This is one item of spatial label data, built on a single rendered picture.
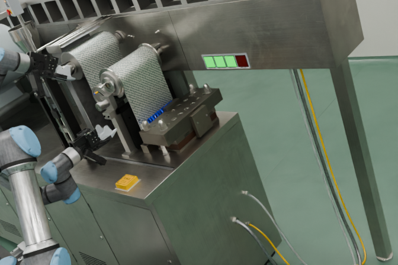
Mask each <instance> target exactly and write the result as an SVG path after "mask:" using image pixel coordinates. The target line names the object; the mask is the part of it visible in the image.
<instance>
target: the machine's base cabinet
mask: <svg viewBox="0 0 398 265"><path fill-rule="evenodd" d="M246 191H249V193H250V194H251V195H253V196H254V197H256V198H257V199H258V200H259V201H260V202H261V203H262V204H263V206H264V207H266V209H267V210H268V212H269V213H270V214H271V216H272V217H273V219H274V221H275V218H274V216H273V213H272V210H271V207H270V204H269V201H268V198H267V195H266V193H265V189H264V186H263V184H262V181H261V178H260V175H259V172H258V169H257V166H256V164H255V161H254V158H253V155H252V152H251V148H250V146H249V143H248V140H247V138H246V134H245V131H244V129H243V126H242V123H241V120H239V121H238V122H237V123H236V124H235V125H234V126H233V127H232V128H231V129H230V130H229V131H228V132H226V133H225V134H224V135H223V136H222V137H221V138H220V139H219V140H218V141H217V142H216V143H214V144H213V145H212V146H211V147H210V148H209V149H208V150H207V151H206V152H205V153H204V154H203V155H202V156H201V157H200V158H199V159H198V160H197V161H196V162H195V163H194V164H192V165H191V166H190V167H189V168H188V169H187V170H186V171H185V172H184V173H183V174H182V175H180V177H179V178H177V180H176V181H174V183H173V184H171V185H170V186H169V187H168V188H167V189H166V190H165V191H164V192H163V193H162V194H161V195H160V196H158V197H157V198H156V199H155V200H154V201H153V202H152V203H151V204H150V205H149V206H148V207H145V206H141V205H137V204H134V203H130V202H125V201H121V200H118V199H114V198H109V197H107V196H102V195H98V194H95V193H91V192H87V191H84V190H80V193H81V196H80V198H79V199H78V200H77V201H76V202H74V203H72V204H65V203H64V202H63V201H62V200H61V201H57V202H54V203H50V204H48V205H45V206H44V208H45V211H46V215H47V219H48V222H49V227H50V230H51V234H52V238H53V239H54V240H55V241H57V242H59V245H60V247H63V248H65V249H67V251H68V253H69V255H70V260H71V265H268V264H269V263H270V260H269V259H268V257H267V256H266V255H265V253H264V252H263V251H262V249H261V247H260V246H259V245H258V243H257V242H256V241H255V239H254V238H253V237H252V236H251V235H250V233H248V232H247V230H245V229H244V228H243V227H242V226H241V225H239V224H235V223H233V219H234V217H237V218H239V221H241V222H243V223H244V224H245V225H246V223H247V222H251V224H252V225H254V226H255V227H257V228H258V229H259V230H261V231H262V232H263V233H264V234H265V235H266V236H267V237H268V238H269V240H270V241H271V242H272V243H273V245H274V246H275V248H277V247H278V246H279V244H280V243H281V242H282V239H281V236H280V233H279V231H278V230H277V228H276V226H275V225H274V223H273V222H272V220H271V218H270V217H269V216H268V214H267V213H266V212H265V210H264V209H263V208H262V206H261V205H260V204H259V203H257V201H256V200H254V199H253V198H252V197H250V196H245V192H246ZM248 227H249V228H250V229H251V230H252V231H253V233H254V234H255V235H256V236H257V237H258V238H259V240H260V241H261V243H262V244H263V246H264V247H265V248H266V250H267V252H269V254H270V255H271V257H273V255H274V254H275V249H274V248H273V246H272V245H271V244H270V243H269V241H268V240H267V239H266V238H265V237H264V236H263V235H262V234H261V233H260V232H259V231H258V230H256V229H255V228H253V227H252V226H248ZM0 236H1V237H3V238H6V239H7V240H10V241H12V242H14V243H16V244H20V243H21V242H23V241H24V237H23V233H22V230H21V225H20V222H19V219H18V214H17V210H16V207H15V202H14V198H13V195H12V192H10V191H9V190H8V189H6V188H4V187H3V186H1V185H0Z"/></svg>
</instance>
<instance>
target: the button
mask: <svg viewBox="0 0 398 265"><path fill-rule="evenodd" d="M137 181H138V178H137V176H133V175H129V174H126V175H125V176H124V177H122V178H121V179H120V180H119V181H118V182H117V183H116V184H115V185H116V187H117V188H119V189H124V190H128V189H130V188H131V187H132V186H133V185H134V184H135V183H136V182H137Z"/></svg>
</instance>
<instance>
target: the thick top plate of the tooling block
mask: <svg viewBox="0 0 398 265"><path fill-rule="evenodd" d="M196 90H197V92H196V93H190V91H189V92H188V93H187V94H186V95H185V96H183V97H182V98H181V99H180V102H179V103H178V104H177V105H175V106H174V107H173V108H172V109H171V110H169V111H168V112H163V113H162V114H161V115H160V116H158V117H157V118H156V119H154V120H153V121H152V122H151V123H150V126H151V127H152V128H151V129H150V130H148V131H144V130H141V131H139V134H140V136H141V138H142V140H143V143H145V144H153V145H159V146H167V147H169V146H170V145H171V144H172V143H173V142H174V141H175V140H177V139H178V138H179V137H180V136H182V135H183V133H184V132H186V131H187V130H188V129H189V128H191V127H192V123H191V120H190V118H189V116H190V115H191V114H192V113H193V112H194V111H196V110H197V109H198V108H199V107H200V106H201V105H206V107H207V110H208V112H209V111H210V110H211V109H212V108H214V107H215V106H216V105H217V104H218V103H219V102H220V101H221V100H223V98H222V95H221V93H220V89H219V88H211V90H212V92H211V93H209V94H205V93H204V88H196ZM159 120H163V121H164V122H165V124H166V126H167V127H168V129H167V130H165V131H160V128H159V124H158V122H159Z"/></svg>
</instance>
